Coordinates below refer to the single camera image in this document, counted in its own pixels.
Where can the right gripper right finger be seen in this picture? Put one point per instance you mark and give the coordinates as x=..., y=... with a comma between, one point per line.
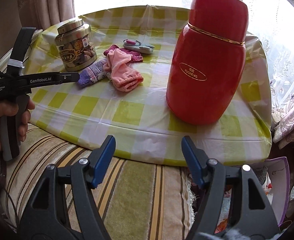
x=250, y=213

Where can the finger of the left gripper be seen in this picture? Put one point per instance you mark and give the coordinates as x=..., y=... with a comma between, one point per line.
x=69, y=77

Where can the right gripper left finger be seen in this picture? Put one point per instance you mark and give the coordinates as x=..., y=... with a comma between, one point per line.
x=62, y=206

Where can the pink fleece cloth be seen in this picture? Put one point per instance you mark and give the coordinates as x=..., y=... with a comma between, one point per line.
x=120, y=73

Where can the magenta knitted glove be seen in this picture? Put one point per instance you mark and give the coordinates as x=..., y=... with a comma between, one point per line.
x=136, y=57

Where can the purple knitted cloth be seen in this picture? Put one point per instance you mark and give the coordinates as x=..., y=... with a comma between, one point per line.
x=92, y=74

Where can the glass jar with metal lid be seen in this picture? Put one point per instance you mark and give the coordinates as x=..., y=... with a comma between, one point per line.
x=75, y=45

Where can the yellow checkered tablecloth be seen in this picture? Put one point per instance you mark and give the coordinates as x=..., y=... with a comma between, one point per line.
x=144, y=127

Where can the purple storage box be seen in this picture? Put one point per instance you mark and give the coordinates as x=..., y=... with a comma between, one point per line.
x=278, y=171

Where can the pink curtain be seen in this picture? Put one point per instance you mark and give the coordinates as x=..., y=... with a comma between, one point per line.
x=44, y=13

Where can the red thermos flask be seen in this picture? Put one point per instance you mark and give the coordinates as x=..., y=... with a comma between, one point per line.
x=208, y=60

